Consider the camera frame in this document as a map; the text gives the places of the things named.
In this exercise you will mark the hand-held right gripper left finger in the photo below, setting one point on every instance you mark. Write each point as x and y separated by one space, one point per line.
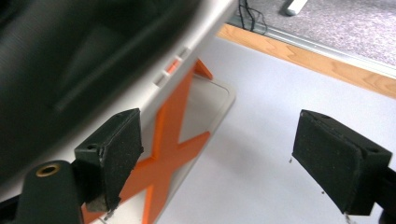
113 155

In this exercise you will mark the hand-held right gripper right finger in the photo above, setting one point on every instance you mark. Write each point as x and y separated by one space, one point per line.
336 161

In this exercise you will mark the white two-tier rack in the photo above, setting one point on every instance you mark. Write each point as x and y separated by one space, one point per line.
172 130

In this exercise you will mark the wooden-framed work board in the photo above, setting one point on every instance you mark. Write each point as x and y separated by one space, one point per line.
264 140

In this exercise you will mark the metal floor rail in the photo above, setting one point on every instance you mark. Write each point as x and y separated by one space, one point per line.
311 46

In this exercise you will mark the white desk frame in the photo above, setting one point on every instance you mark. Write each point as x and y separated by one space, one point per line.
295 6

